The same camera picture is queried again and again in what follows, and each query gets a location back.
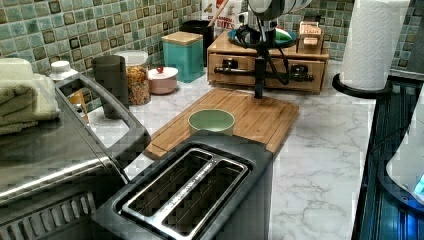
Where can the white snack box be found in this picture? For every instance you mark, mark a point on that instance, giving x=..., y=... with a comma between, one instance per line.
x=228, y=18

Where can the pink pot white lid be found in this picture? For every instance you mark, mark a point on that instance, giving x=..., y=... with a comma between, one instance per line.
x=162, y=80

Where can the black utensil holder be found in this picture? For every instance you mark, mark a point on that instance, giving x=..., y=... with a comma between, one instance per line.
x=203, y=28

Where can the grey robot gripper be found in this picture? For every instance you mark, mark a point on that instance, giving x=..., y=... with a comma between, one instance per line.
x=258, y=31

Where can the black drawer handle bar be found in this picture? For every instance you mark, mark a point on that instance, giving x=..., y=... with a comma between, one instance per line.
x=292, y=72

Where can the folded cream towels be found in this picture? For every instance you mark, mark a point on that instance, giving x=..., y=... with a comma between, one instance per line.
x=25, y=97

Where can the glass jar with cereal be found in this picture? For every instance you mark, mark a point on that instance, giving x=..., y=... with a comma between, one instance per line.
x=136, y=73

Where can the black two-slot toaster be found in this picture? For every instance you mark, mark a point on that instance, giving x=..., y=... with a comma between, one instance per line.
x=209, y=187

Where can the black paper towel holder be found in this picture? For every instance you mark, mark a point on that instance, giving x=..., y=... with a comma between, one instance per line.
x=358, y=93

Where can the wooden drawer box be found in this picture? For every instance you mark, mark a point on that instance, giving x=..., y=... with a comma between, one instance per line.
x=222, y=49

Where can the green ceramic bowl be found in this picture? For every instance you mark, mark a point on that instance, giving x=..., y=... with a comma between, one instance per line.
x=215, y=120

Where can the stainless toaster oven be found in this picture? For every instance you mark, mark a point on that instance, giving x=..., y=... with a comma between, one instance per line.
x=54, y=176

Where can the teal canister wooden lid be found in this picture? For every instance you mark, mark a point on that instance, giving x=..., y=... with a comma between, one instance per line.
x=184, y=51

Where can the green toy vegetable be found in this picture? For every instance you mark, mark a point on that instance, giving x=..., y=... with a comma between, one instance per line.
x=282, y=35

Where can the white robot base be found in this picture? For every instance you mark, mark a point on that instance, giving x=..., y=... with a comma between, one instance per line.
x=406, y=168

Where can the wooden spoon handle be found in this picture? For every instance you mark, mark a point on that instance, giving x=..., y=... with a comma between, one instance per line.
x=217, y=14

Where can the blue plate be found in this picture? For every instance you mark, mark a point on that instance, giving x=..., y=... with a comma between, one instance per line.
x=286, y=42

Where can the white cap bottle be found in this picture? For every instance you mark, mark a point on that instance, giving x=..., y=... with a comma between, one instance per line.
x=61, y=70

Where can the dark grey cylinder mug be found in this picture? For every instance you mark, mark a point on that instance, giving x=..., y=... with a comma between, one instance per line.
x=110, y=72

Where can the wooden cutting board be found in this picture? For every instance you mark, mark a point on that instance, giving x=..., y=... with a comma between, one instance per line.
x=267, y=120

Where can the paper towel roll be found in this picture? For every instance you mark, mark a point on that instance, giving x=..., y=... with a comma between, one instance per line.
x=373, y=35

